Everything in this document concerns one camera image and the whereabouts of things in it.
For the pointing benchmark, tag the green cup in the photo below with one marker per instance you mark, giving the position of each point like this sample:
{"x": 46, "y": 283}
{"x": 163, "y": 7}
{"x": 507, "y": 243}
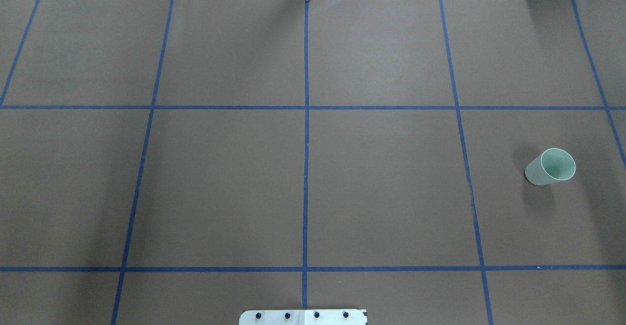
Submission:
{"x": 552, "y": 166}

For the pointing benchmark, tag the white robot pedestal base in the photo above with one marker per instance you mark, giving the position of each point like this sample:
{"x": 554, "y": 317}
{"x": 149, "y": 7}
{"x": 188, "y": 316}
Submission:
{"x": 304, "y": 317}

